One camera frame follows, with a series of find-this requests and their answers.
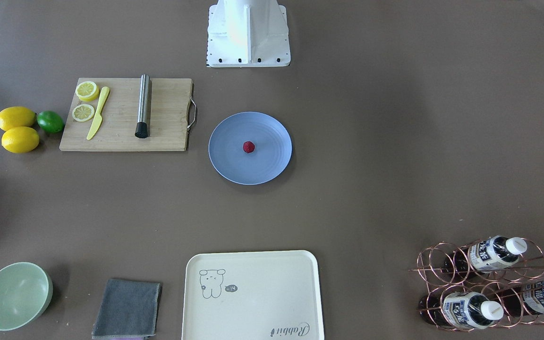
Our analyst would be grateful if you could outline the blue plate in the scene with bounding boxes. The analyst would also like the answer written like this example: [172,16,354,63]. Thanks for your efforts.
[209,111,293,185]

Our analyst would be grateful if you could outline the red strawberry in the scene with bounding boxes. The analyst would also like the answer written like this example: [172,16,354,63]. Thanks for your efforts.
[242,141,255,153]

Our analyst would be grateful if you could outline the wooden cutting board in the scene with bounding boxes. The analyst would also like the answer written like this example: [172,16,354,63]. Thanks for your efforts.
[59,77,195,152]

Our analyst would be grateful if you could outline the cream rabbit tray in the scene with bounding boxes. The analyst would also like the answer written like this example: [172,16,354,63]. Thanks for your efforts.
[182,250,325,340]

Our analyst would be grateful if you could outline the steel muddler rod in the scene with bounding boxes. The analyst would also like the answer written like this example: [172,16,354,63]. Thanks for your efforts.
[135,74,152,138]

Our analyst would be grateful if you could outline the yellow plastic knife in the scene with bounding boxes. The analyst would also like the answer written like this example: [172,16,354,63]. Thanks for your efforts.
[86,86,110,140]

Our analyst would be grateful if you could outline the lemon slice lower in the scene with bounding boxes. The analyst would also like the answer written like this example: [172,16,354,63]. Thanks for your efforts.
[71,103,95,122]

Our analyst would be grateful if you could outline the lemon slice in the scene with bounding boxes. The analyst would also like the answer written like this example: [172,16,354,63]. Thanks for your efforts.
[74,80,100,102]
[71,103,95,122]

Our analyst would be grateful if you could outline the grey folded cloth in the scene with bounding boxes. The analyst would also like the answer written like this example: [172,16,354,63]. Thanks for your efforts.
[92,279,161,340]

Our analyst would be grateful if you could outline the lemon slice upper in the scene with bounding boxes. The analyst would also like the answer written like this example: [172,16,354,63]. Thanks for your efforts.
[74,80,100,102]

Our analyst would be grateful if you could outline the green lime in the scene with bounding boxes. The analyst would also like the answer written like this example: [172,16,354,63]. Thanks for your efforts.
[36,110,65,134]

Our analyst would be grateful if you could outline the tea bottle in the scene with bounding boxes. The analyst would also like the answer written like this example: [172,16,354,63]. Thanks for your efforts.
[418,292,504,331]
[497,279,544,317]
[442,235,527,279]

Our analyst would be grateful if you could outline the yellow lemon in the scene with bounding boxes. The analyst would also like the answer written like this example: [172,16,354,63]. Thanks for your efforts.
[1,127,40,153]
[0,106,36,131]

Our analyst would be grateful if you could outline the green bowl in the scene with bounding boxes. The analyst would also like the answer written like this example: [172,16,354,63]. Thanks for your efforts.
[0,261,53,331]

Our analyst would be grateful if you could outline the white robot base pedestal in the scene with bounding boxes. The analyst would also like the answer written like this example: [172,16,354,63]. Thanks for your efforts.
[206,0,291,68]

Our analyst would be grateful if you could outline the copper wire bottle rack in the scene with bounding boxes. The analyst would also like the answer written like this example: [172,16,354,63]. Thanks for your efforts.
[414,239,544,332]

